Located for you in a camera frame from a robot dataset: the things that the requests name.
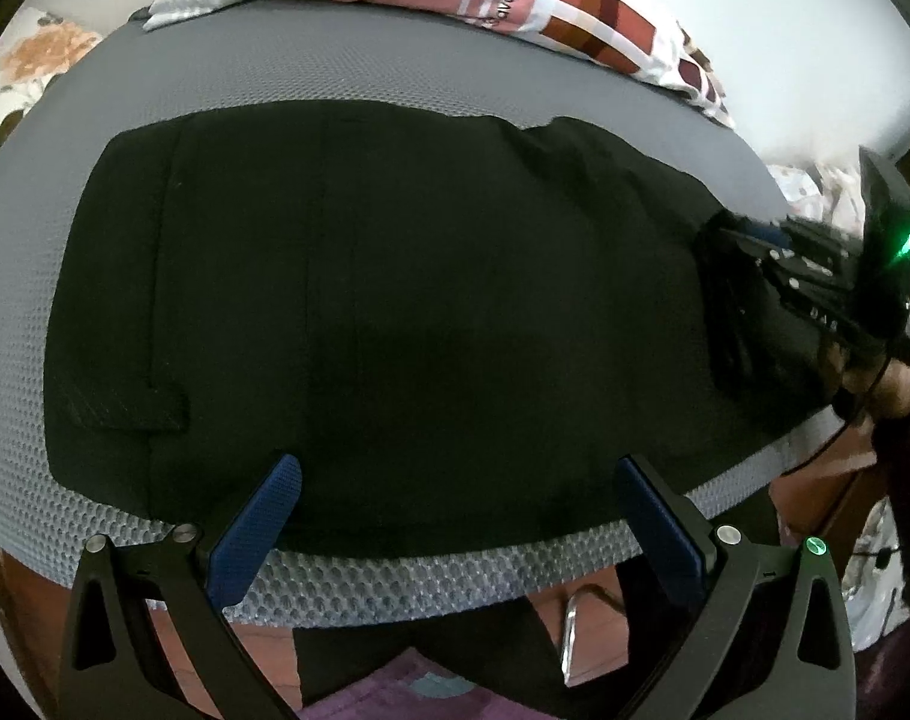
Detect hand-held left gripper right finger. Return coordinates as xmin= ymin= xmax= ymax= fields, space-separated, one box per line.
xmin=615 ymin=454 xmax=857 ymax=720

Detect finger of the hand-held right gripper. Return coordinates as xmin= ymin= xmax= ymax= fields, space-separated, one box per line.
xmin=713 ymin=211 xmax=864 ymax=275
xmin=755 ymin=255 xmax=900 ymax=365

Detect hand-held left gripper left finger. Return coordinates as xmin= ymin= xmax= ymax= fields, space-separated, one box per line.
xmin=56 ymin=452 xmax=304 ymax=720

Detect black pants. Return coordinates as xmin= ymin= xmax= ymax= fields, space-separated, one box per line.
xmin=44 ymin=99 xmax=847 ymax=560

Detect person's right hand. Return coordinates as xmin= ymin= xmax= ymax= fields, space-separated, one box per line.
xmin=818 ymin=337 xmax=910 ymax=421

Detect white patterned cloth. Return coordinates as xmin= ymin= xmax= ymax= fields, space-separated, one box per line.
xmin=768 ymin=161 xmax=870 ymax=242
xmin=836 ymin=499 xmax=910 ymax=653

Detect chrome metal tube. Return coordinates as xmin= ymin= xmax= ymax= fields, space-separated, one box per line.
xmin=561 ymin=583 xmax=624 ymax=687

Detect purple patterned cloth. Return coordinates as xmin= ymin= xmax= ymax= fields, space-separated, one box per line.
xmin=303 ymin=649 xmax=576 ymax=720

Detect pink plaid blanket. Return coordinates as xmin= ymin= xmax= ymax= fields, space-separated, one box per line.
xmin=241 ymin=0 xmax=737 ymax=128

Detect grey mesh mat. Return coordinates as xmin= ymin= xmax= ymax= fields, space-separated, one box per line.
xmin=0 ymin=0 xmax=795 ymax=627

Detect floral cushion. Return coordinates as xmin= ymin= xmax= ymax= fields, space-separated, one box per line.
xmin=0 ymin=7 xmax=105 ymax=188

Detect black cable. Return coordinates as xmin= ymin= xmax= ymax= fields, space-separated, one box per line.
xmin=780 ymin=356 xmax=894 ymax=477

